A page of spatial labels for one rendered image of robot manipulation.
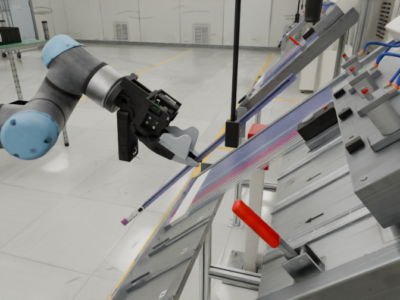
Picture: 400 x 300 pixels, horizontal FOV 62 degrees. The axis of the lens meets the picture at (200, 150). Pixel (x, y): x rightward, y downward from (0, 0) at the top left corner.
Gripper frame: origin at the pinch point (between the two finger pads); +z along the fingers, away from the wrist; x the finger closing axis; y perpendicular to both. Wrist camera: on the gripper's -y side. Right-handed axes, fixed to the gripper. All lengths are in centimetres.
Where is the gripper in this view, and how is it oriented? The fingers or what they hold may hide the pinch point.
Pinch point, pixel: (193, 162)
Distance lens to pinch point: 66.4
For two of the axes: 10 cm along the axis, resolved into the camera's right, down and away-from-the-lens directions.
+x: 2.9, -4.0, 8.7
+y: 5.2, -7.0, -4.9
